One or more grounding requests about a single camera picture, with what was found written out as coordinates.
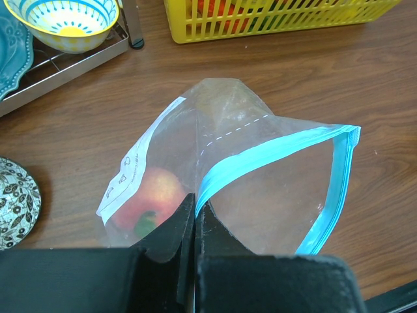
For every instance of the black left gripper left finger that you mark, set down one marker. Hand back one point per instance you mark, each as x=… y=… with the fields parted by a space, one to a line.
x=153 y=275

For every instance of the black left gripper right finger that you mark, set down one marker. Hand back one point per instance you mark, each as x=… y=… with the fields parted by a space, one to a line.
x=231 y=278

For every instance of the red peach toy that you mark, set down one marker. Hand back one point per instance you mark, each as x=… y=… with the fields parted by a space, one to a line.
x=157 y=198

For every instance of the clear zip bag blue seal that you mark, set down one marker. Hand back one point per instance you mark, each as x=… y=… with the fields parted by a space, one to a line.
x=278 y=184

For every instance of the black white floral bowl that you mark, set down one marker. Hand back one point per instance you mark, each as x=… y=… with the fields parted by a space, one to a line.
x=21 y=203

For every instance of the steel two-tier dish rack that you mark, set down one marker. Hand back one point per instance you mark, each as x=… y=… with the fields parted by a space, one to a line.
x=52 y=69

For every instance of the yellow plastic basket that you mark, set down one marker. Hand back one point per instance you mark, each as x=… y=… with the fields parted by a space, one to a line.
x=196 y=21

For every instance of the yellow blue patterned bowl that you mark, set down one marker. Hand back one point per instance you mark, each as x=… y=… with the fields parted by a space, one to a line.
x=69 y=26

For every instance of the teal scalloped plate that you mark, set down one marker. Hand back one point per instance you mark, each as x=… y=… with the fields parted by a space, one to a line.
x=17 y=53

